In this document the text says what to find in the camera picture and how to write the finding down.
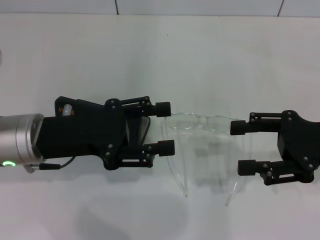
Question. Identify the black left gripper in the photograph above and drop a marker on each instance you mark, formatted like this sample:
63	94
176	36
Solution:
75	135

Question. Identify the clear transparent glasses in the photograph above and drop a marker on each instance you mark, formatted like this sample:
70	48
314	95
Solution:
183	123

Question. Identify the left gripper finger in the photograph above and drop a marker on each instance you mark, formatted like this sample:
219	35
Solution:
162	109
165	148

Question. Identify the black glasses case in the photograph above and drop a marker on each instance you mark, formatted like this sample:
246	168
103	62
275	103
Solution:
137	131

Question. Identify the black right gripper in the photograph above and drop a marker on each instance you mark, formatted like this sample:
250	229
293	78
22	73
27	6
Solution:
300	140

